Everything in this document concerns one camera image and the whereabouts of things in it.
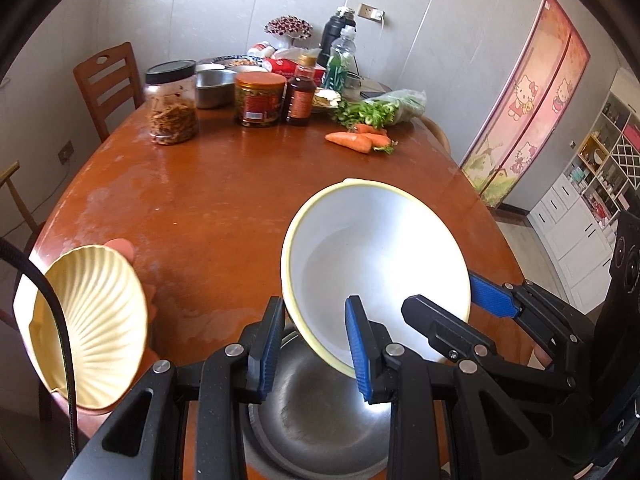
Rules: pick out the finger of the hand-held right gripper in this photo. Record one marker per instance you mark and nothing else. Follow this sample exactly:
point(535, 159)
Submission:
point(492, 294)
point(440, 330)

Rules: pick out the white red-capped bottle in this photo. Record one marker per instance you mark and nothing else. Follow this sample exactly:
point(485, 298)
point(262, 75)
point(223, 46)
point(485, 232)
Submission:
point(260, 49)

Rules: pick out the red tissue pack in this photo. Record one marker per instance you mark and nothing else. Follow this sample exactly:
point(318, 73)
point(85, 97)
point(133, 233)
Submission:
point(280, 66)

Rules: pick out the white bowl with yellow rim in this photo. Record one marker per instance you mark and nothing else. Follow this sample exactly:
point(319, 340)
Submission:
point(380, 260)

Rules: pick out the carrot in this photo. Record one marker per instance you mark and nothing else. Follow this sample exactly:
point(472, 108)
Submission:
point(375, 132)
point(350, 141)

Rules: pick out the black thermos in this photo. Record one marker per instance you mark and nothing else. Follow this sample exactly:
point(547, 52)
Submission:
point(330, 35)

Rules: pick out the slatted wooden chair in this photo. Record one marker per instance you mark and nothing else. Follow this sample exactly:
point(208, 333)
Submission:
point(107, 85)

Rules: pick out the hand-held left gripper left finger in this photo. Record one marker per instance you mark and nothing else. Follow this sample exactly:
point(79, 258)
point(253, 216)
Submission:
point(265, 355)

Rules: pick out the yellow shell-shaped plate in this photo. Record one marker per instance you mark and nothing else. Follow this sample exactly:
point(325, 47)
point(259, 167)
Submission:
point(95, 320)

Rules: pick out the dried flower decoration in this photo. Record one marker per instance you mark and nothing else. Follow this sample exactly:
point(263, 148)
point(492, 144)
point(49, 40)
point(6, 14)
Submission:
point(287, 27)

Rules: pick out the person's right hand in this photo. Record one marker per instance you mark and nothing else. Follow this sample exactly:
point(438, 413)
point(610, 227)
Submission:
point(540, 357)

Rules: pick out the patterned ceramic bowl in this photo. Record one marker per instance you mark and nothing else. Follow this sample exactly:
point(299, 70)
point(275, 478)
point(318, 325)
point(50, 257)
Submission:
point(240, 61)

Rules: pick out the steel basin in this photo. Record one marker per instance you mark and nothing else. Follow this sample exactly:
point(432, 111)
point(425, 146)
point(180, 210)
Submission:
point(215, 90)

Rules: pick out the clear jar with black lid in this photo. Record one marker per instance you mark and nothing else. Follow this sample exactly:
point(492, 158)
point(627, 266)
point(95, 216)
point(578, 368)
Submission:
point(172, 115)

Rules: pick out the bag of green herbs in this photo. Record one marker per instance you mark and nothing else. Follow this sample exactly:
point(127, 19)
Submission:
point(385, 107)

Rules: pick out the orange-lidded pickle jar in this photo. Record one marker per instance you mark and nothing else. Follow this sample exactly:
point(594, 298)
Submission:
point(257, 105)

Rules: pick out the white shelf cabinet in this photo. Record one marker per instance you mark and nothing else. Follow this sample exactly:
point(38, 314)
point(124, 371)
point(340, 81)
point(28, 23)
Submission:
point(585, 200)

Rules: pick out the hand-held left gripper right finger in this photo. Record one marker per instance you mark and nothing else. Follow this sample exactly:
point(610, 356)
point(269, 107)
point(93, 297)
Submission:
point(357, 350)

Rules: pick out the clear plastic bottle with greens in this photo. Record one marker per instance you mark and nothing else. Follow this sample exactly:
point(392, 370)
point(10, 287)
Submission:
point(337, 70)

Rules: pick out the curved wooden chair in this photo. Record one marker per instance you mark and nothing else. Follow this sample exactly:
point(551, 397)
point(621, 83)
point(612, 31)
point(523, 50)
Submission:
point(442, 135)
point(15, 195)

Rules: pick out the small steel bowl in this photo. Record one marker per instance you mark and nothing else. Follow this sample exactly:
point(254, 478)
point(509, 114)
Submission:
point(310, 410)

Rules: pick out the small dish of slices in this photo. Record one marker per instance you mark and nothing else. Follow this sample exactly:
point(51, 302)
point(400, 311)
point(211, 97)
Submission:
point(327, 99)

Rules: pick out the low wall socket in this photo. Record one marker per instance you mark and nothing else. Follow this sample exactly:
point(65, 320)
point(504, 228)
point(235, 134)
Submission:
point(66, 152)

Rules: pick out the wall outlet with charger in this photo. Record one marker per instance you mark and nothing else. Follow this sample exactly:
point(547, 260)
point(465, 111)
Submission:
point(367, 11)

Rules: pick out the dark sauce bottle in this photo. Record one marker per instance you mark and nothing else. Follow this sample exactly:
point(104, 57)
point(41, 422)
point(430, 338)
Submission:
point(300, 100)

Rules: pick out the Hello Kitty door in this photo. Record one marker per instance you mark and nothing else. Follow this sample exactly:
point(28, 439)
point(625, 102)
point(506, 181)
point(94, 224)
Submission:
point(530, 100)

